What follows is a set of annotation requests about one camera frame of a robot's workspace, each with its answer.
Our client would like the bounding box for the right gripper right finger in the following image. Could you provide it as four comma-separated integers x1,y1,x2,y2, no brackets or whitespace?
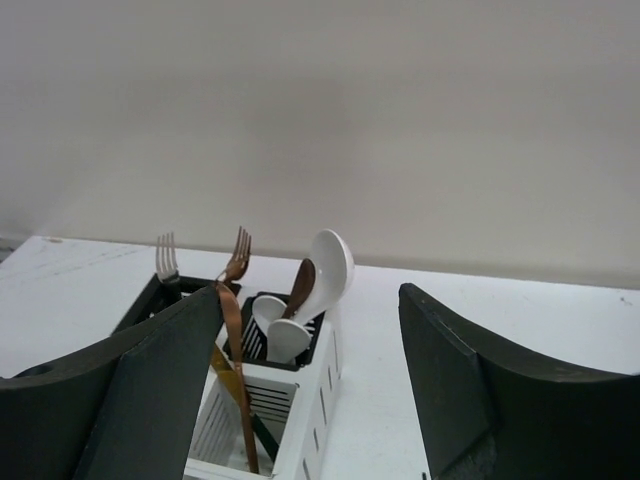
398,283,639,479

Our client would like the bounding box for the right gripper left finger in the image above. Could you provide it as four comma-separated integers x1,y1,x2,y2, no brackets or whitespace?
1,286,223,479

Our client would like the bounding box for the gold knife green handle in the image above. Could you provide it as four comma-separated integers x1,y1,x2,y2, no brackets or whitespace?
210,344,279,461

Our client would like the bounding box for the silver fork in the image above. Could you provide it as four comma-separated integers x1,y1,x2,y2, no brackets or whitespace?
155,231,180,285

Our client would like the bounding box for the rose gold knife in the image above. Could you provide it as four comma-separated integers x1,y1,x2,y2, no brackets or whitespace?
214,281,259,474

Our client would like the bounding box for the large white ceramic spoon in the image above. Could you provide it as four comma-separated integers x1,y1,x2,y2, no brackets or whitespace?
252,295,311,364

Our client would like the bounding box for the rose gold fork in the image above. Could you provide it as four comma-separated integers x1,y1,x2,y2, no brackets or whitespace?
216,226,252,286

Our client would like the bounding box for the small white ceramic spoon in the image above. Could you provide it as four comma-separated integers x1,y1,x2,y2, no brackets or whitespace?
292,229,355,326

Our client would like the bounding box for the brown wooden spoon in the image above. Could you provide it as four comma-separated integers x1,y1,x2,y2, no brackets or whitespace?
282,258,316,319

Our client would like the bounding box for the black utensil rack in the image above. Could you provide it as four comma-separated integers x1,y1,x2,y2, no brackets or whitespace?
111,275,225,335

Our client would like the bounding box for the white utensil rack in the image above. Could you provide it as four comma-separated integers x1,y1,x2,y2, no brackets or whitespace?
184,290,343,479

